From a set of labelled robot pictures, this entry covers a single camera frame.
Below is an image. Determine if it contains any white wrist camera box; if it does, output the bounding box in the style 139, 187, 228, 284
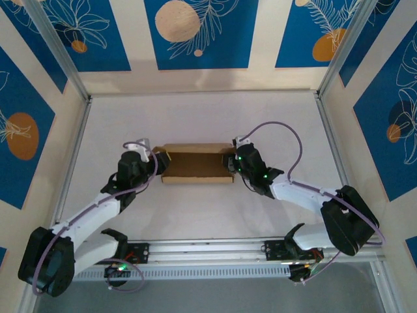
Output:
232, 135, 253, 148
125, 138, 152, 163

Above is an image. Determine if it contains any brown cardboard paper box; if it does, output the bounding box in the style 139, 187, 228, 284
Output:
152, 143, 236, 185

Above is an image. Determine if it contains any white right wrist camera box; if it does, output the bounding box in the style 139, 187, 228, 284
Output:
232, 135, 253, 148

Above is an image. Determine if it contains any aluminium frame post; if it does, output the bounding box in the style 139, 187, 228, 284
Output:
317, 0, 375, 98
23, 0, 93, 102

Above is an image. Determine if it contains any black left controller board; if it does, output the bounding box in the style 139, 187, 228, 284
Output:
104, 264, 131, 288

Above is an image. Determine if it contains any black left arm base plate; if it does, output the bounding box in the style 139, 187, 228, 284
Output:
97, 242, 151, 265

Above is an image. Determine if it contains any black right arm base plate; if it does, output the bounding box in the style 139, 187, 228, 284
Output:
264, 239, 325, 263

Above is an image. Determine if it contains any grey slotted cable duct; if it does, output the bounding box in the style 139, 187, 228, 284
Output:
74, 264, 294, 283

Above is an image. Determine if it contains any black controller board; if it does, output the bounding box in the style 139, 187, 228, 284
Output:
288, 263, 319, 284
104, 264, 131, 288

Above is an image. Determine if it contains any aluminium table side rail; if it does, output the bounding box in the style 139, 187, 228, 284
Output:
53, 97, 94, 226
313, 92, 368, 236

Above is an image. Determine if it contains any long aluminium mounting rail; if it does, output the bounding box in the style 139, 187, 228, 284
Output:
73, 234, 387, 271

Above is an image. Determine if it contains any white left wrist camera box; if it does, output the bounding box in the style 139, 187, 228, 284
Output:
125, 138, 152, 163

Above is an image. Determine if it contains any black right controller board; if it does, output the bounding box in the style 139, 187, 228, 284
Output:
288, 263, 319, 284

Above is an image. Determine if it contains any short aluminium frame leg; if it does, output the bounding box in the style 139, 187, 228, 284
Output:
371, 260, 397, 313

